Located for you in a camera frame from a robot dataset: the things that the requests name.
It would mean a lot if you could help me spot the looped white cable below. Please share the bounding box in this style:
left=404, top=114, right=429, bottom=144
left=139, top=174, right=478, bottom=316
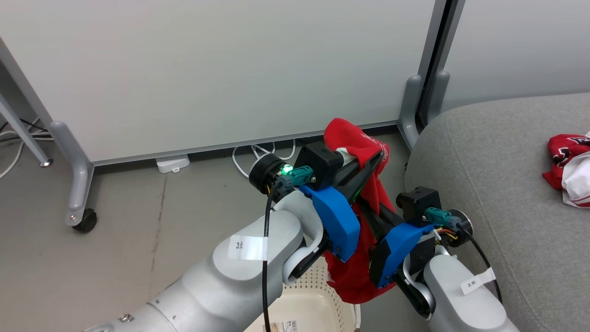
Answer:
left=231, top=138, right=297, bottom=179

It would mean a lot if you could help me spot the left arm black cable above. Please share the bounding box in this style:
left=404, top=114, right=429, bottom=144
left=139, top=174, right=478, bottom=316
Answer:
left=261, top=182, right=280, bottom=332

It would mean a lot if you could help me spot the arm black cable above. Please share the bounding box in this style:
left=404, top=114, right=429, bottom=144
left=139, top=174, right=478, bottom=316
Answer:
left=261, top=182, right=280, bottom=332
left=458, top=225, right=503, bottom=303

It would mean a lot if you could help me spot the wide white partition panel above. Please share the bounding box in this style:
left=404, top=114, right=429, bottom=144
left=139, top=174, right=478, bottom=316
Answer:
left=0, top=0, right=448, bottom=167

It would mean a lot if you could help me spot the short grey partition foot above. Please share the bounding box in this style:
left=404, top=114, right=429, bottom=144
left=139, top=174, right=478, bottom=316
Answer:
left=426, top=70, right=450, bottom=126
left=397, top=75, right=424, bottom=151

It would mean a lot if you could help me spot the red white printed jersey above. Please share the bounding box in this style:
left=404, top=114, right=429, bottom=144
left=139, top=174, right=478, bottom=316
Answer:
left=542, top=131, right=590, bottom=209

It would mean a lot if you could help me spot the grey metal table leg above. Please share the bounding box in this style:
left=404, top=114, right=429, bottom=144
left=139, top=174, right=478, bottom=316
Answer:
left=0, top=94, right=54, bottom=168

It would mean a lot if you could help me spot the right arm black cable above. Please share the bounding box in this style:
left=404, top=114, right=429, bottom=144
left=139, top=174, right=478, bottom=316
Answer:
left=458, top=225, right=503, bottom=303

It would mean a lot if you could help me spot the long grey partition foot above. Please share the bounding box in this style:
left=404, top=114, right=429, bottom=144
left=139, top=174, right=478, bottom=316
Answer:
left=48, top=120, right=95, bottom=227

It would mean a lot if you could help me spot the narrow white partition panel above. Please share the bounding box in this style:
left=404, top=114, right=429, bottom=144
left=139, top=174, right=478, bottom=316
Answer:
left=440, top=0, right=590, bottom=112

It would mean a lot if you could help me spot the cream plastic laundry basket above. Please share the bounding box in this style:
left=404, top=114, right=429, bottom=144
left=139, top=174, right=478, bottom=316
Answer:
left=243, top=255, right=363, bottom=332

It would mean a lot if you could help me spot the thin black cable bundle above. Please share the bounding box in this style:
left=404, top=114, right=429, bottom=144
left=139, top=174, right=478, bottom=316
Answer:
left=0, top=119, right=50, bottom=140

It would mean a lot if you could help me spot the plain red garment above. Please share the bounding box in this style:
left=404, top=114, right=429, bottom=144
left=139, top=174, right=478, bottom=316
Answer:
left=322, top=118, right=398, bottom=305

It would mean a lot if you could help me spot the thin white cable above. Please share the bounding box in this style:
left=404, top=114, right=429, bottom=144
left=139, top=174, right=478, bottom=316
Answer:
left=0, top=129, right=52, bottom=179

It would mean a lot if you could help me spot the grey fabric sofa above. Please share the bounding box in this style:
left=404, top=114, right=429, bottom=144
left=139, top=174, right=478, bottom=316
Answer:
left=404, top=92, right=590, bottom=332

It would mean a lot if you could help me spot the white power adapter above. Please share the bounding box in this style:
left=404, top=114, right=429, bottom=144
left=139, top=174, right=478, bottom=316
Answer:
left=155, top=154, right=191, bottom=174

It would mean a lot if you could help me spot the black caster wheel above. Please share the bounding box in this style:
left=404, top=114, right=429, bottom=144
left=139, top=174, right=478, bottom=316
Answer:
left=72, top=208, right=99, bottom=233

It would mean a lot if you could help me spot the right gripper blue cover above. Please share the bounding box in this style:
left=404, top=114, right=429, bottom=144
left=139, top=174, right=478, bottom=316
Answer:
left=357, top=198, right=437, bottom=289

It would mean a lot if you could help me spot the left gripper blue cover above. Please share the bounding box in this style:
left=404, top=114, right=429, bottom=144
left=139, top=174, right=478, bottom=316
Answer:
left=299, top=150, right=386, bottom=263

